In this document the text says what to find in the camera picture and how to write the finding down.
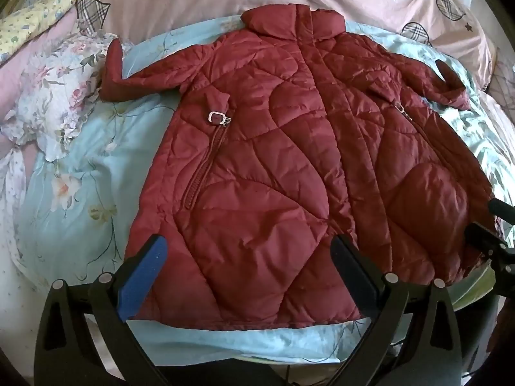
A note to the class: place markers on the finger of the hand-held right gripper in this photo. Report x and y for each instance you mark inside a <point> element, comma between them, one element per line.
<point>485,241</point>
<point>503,211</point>

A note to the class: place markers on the floral ruffled pillow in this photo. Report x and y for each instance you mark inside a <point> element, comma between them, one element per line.
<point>60,88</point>

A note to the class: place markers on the light blue floral bedsheet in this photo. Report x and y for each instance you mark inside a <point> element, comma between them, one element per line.
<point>84,193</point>

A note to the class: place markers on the yellow floral cloth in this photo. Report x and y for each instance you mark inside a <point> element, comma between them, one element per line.
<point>32,20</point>

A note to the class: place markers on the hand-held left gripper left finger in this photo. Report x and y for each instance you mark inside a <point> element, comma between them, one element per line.
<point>145,273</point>

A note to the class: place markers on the red quilted coat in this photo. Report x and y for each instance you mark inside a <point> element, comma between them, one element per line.
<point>281,161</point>

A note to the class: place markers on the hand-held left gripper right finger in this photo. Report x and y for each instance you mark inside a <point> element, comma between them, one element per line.
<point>349,270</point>

